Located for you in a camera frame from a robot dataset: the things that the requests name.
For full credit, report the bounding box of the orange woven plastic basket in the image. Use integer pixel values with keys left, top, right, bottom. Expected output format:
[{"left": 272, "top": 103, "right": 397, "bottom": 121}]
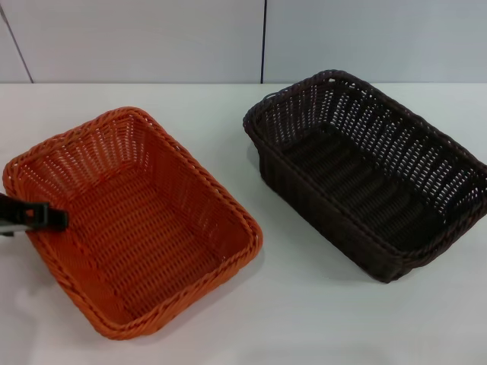
[{"left": 2, "top": 106, "right": 264, "bottom": 340}]

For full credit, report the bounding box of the dark brown woven plastic basket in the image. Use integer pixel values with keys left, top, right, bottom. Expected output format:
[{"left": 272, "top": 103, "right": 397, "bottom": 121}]
[{"left": 241, "top": 68, "right": 487, "bottom": 284}]

